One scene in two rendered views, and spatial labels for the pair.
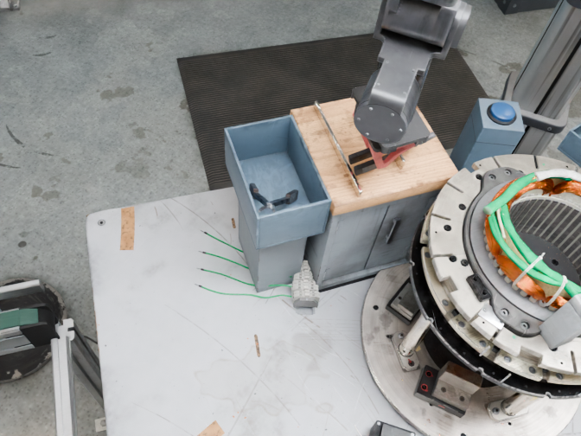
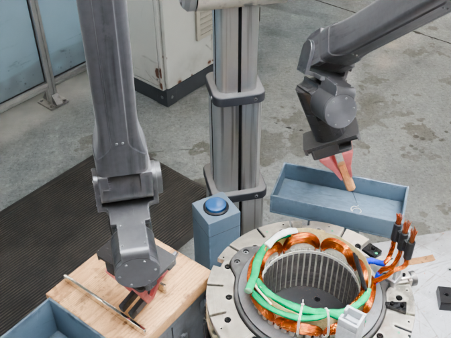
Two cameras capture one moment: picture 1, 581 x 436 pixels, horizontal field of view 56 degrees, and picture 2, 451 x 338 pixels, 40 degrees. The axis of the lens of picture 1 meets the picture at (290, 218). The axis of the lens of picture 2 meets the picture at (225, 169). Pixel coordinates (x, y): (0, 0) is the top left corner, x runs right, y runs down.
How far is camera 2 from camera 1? 0.21 m
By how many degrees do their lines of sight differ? 25
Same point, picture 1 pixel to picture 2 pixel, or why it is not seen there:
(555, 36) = (221, 131)
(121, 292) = not seen: outside the picture
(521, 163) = (251, 239)
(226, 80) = not seen: outside the picture
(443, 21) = (145, 181)
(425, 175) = (187, 287)
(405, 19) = (117, 191)
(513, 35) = (185, 121)
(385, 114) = (138, 264)
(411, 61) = (137, 216)
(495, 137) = (222, 227)
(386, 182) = (160, 310)
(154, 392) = not seen: outside the picture
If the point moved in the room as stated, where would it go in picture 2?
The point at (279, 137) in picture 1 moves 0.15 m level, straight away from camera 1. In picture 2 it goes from (47, 322) to (20, 263)
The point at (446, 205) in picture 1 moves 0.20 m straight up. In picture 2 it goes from (217, 302) to (214, 206)
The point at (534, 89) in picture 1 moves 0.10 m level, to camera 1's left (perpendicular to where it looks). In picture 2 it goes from (228, 173) to (187, 187)
